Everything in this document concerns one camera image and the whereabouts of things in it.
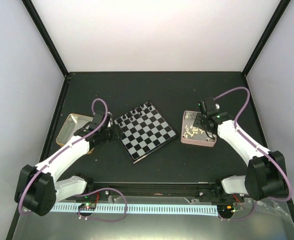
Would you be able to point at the gold metal tin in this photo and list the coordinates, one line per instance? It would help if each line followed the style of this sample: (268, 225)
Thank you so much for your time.
(72, 123)

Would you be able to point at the black mounting rail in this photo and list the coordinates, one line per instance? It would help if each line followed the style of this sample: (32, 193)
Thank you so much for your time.
(205, 192)

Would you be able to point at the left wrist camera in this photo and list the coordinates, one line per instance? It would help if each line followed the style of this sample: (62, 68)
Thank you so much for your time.
(109, 120)

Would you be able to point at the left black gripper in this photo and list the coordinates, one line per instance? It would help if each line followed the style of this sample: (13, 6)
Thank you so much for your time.
(115, 134)

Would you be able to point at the black frame post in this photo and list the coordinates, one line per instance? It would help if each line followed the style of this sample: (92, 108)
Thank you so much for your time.
(33, 13)
(270, 27)

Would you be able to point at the black and white chessboard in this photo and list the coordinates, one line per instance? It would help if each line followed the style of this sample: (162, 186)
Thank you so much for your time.
(144, 131)

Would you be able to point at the left black frame post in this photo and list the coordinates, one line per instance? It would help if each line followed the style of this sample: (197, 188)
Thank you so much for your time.
(33, 13)

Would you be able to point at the white slotted cable duct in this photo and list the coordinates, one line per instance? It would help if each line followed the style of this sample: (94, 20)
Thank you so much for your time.
(148, 209)

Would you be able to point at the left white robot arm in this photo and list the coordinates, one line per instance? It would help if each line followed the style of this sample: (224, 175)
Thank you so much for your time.
(39, 187)

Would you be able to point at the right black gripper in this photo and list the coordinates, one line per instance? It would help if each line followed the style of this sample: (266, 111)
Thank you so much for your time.
(197, 122)

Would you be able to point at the pink tin with pieces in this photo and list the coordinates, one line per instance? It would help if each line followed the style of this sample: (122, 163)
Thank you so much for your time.
(193, 135)

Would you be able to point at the right black frame post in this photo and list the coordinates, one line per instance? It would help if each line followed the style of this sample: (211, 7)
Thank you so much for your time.
(270, 27)

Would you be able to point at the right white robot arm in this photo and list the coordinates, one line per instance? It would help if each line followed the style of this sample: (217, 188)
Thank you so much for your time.
(265, 175)

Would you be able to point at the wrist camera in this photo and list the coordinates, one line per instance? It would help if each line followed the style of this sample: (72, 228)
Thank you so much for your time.
(109, 120)
(214, 106)

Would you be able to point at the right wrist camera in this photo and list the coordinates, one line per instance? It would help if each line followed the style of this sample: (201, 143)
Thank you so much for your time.
(214, 106)

